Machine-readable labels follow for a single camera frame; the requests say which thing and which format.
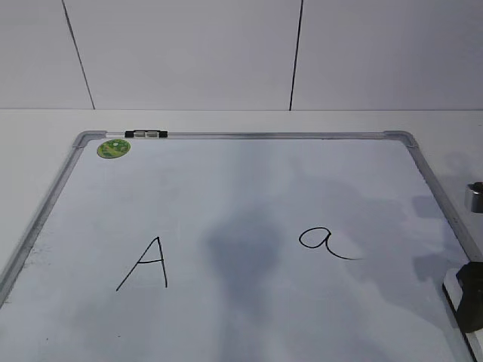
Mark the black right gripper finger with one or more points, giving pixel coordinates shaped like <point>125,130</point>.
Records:
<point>469,311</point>

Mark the white whiteboard eraser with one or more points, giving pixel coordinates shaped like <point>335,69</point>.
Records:
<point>454,294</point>

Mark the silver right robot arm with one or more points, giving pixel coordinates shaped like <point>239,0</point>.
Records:
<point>473,198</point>

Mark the round green magnet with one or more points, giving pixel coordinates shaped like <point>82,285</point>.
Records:
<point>112,149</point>

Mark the whiteboard with aluminium frame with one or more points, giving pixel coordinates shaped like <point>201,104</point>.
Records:
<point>239,247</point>

